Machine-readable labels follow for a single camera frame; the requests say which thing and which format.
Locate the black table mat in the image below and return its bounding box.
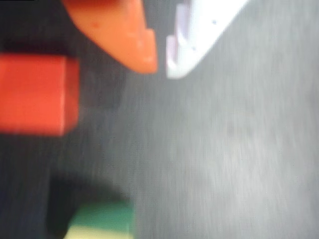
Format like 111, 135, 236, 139
0, 0, 319, 239

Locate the green cube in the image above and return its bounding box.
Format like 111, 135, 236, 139
68, 200, 136, 234

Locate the red cube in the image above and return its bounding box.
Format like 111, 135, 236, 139
0, 53, 81, 136

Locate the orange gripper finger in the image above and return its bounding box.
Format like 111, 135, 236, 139
61, 0, 159, 74

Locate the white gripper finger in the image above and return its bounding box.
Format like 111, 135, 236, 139
165, 0, 250, 80

